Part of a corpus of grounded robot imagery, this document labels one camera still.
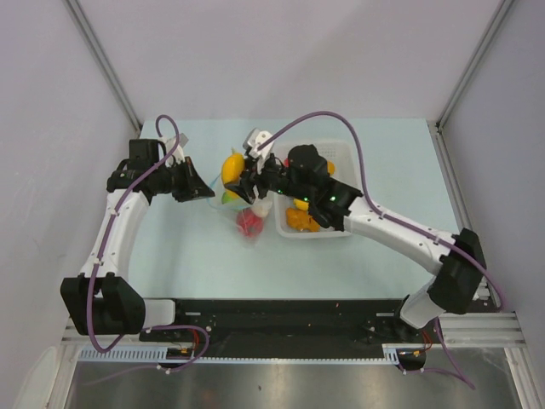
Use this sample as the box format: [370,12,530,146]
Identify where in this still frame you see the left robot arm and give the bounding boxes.
[60,135,215,341]

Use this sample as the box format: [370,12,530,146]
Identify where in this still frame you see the white plastic basket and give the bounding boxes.
[272,140,362,239]

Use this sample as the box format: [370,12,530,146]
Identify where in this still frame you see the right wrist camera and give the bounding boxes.
[243,128,273,160]

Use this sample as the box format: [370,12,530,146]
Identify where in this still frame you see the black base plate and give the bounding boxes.
[140,299,438,358]

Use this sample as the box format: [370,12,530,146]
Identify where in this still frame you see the yellow lemon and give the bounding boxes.
[293,199,309,211]

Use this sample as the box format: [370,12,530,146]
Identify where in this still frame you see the aluminium frame post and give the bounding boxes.
[62,0,143,135]
[434,0,518,130]

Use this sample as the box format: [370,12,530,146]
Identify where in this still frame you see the green lime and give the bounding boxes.
[221,190,239,205]

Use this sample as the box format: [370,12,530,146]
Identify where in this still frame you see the red bell pepper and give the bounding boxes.
[236,209,264,238]

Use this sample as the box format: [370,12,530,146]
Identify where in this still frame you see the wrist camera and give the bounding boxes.
[158,133,188,167]
[243,128,273,160]

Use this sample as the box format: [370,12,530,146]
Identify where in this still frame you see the white radish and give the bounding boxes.
[250,199,273,219]

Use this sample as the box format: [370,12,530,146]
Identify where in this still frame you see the white cable duct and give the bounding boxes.
[77,345,399,366]

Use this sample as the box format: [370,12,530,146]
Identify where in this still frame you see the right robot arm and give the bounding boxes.
[221,145,485,342]

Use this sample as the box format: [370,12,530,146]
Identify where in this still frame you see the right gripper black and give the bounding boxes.
[227,151,313,205]

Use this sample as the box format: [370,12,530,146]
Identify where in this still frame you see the aluminium front rail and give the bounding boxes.
[61,313,525,347]

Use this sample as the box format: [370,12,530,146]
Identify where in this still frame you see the clear zip top bag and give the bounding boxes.
[207,148,273,246]

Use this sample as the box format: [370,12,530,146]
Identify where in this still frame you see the right aluminium frame post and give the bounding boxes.
[434,0,518,130]

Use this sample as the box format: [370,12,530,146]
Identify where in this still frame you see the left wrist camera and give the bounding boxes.
[158,133,188,167]

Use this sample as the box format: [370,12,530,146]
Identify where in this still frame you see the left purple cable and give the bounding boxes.
[83,113,209,387]

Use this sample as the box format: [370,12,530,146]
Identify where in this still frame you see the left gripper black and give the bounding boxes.
[152,157,215,203]

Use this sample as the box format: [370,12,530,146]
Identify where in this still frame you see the left aluminium frame post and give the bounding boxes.
[62,0,143,135]

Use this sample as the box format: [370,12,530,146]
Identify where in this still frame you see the small orange fruit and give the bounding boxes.
[285,208,320,233]

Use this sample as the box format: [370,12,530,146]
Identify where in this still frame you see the orange papaya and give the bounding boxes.
[221,153,245,186]

